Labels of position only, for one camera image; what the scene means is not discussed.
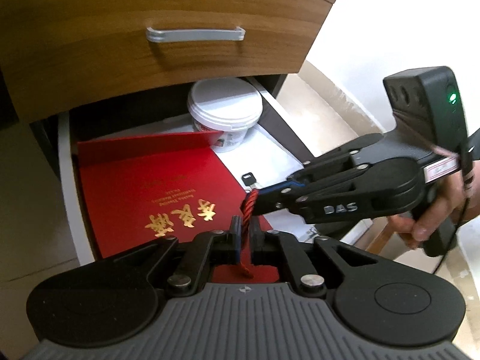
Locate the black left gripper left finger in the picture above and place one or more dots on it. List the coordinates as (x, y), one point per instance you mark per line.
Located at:
(186, 267)

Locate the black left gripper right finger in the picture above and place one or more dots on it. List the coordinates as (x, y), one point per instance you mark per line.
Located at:
(307, 268)

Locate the white plastic tub with lid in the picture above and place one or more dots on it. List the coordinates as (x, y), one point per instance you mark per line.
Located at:
(230, 106)

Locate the person's right hand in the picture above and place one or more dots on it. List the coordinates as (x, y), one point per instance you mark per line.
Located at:
(449, 202)

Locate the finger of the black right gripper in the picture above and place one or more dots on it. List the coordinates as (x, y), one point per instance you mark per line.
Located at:
(282, 196)
(296, 179)

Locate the wooden drawer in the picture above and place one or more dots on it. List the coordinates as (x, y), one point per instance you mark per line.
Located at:
(61, 54)
(115, 118)

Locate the silver upper drawer handle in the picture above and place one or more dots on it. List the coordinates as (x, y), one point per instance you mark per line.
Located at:
(197, 34)

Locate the white paper sheets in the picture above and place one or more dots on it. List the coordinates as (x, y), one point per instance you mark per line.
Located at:
(188, 157)

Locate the red paper gift bag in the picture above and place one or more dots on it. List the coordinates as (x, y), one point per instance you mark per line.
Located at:
(140, 188)

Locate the black head key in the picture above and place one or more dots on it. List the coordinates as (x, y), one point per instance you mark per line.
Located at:
(249, 180)

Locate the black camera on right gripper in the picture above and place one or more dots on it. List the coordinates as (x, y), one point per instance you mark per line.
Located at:
(428, 100)

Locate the wooden upper drawer front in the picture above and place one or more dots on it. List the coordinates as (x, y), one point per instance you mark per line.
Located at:
(61, 54)

